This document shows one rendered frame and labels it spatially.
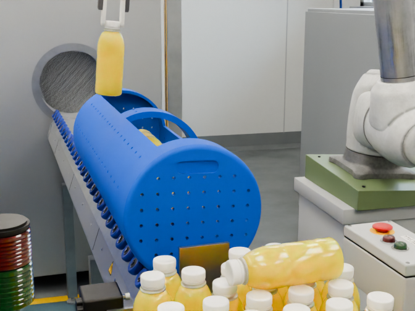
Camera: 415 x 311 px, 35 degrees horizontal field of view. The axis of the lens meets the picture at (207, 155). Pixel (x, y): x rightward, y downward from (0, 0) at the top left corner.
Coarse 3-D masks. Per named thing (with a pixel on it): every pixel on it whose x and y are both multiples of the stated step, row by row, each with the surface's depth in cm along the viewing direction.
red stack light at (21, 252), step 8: (24, 232) 75; (0, 240) 73; (8, 240) 74; (16, 240) 74; (24, 240) 75; (0, 248) 73; (8, 248) 74; (16, 248) 74; (24, 248) 75; (0, 256) 74; (8, 256) 74; (16, 256) 75; (24, 256) 75; (32, 256) 78; (0, 264) 74; (8, 264) 74; (16, 264) 75; (24, 264) 75
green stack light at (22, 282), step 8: (32, 264) 77; (0, 272) 74; (8, 272) 74; (16, 272) 75; (24, 272) 76; (32, 272) 78; (0, 280) 74; (8, 280) 74; (16, 280) 75; (24, 280) 76; (32, 280) 77; (0, 288) 75; (8, 288) 75; (16, 288) 75; (24, 288) 76; (32, 288) 77; (0, 296) 75; (8, 296) 75; (16, 296) 75; (24, 296) 76; (32, 296) 78; (0, 304) 75; (8, 304) 75; (16, 304) 76; (24, 304) 76
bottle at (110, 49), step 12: (108, 36) 159; (120, 36) 160; (108, 48) 159; (120, 48) 160; (96, 60) 162; (108, 60) 159; (120, 60) 161; (96, 72) 162; (108, 72) 160; (120, 72) 162; (96, 84) 162; (108, 84) 161; (120, 84) 163
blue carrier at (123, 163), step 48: (96, 96) 203; (144, 96) 205; (96, 144) 166; (144, 144) 137; (192, 144) 128; (144, 192) 126; (192, 192) 129; (240, 192) 132; (144, 240) 128; (192, 240) 132; (240, 240) 135
